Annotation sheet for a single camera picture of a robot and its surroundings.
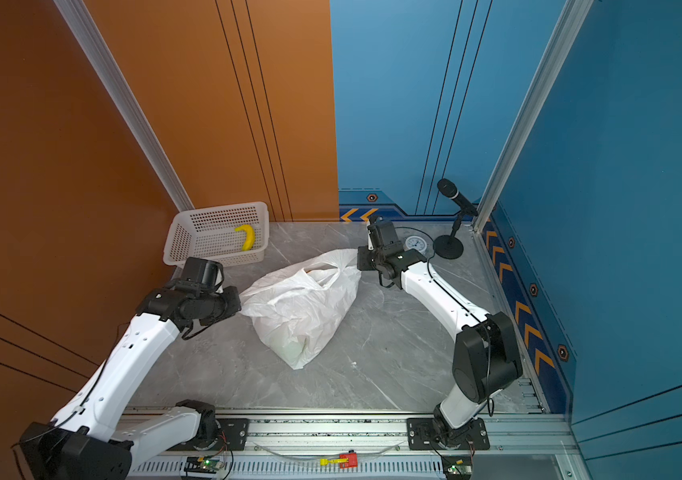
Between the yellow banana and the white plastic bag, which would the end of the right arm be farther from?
the yellow banana

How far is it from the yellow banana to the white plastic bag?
0.36 m

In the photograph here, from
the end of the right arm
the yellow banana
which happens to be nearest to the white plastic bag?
the end of the right arm

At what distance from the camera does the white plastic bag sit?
0.77m

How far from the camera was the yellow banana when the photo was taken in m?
1.12
